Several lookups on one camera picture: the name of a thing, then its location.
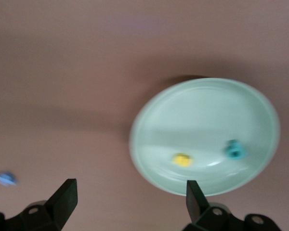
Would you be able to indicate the blue foam letter X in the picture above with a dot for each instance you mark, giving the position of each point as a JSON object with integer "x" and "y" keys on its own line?
{"x": 6, "y": 178}

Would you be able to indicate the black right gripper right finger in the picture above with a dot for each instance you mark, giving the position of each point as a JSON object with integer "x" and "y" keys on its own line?
{"x": 197, "y": 209}

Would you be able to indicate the brown table cover mat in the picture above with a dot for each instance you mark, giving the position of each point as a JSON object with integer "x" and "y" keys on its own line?
{"x": 62, "y": 72}

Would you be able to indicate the green plate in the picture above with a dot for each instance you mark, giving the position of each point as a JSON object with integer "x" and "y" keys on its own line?
{"x": 207, "y": 115}

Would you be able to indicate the teal foam number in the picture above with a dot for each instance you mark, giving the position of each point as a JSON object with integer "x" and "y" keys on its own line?
{"x": 234, "y": 152}

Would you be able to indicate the yellow foam number 2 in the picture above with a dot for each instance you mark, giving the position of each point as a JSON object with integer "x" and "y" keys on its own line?
{"x": 181, "y": 160}

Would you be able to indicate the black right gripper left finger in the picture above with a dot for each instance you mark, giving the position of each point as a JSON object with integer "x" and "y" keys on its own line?
{"x": 60, "y": 204}

